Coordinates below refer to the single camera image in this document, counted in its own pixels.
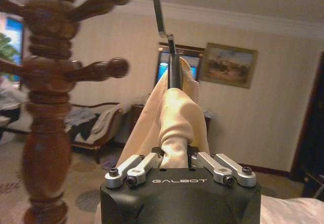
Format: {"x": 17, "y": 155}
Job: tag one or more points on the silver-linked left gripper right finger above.
{"x": 222, "y": 168}

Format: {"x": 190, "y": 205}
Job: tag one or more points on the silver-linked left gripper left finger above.
{"x": 136, "y": 167}

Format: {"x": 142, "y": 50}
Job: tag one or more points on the cream cloth garment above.
{"x": 174, "y": 115}

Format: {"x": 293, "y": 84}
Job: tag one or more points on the black hanger with metal hook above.
{"x": 174, "y": 72}

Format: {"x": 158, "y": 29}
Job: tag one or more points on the dark clothes pile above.
{"x": 81, "y": 123}

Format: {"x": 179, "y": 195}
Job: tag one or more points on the pink bed cover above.
{"x": 296, "y": 210}

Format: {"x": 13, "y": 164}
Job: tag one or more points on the purple slippers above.
{"x": 109, "y": 163}

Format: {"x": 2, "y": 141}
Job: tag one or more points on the wooden framed chaise sofa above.
{"x": 106, "y": 135}

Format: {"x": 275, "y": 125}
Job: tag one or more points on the white blanket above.
{"x": 108, "y": 115}

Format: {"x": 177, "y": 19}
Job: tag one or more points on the brown wooden coat stand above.
{"x": 46, "y": 145}

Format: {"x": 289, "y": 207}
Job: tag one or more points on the dark wooden door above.
{"x": 312, "y": 123}

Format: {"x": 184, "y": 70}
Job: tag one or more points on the gold framed landscape painting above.
{"x": 227, "y": 64}

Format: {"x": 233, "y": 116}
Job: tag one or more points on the dark framed blue screen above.
{"x": 188, "y": 52}

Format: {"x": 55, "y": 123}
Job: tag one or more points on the person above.
{"x": 10, "y": 95}

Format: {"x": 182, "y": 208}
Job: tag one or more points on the green leafy plant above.
{"x": 6, "y": 48}

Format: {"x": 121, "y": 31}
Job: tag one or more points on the bright window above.
{"x": 14, "y": 29}

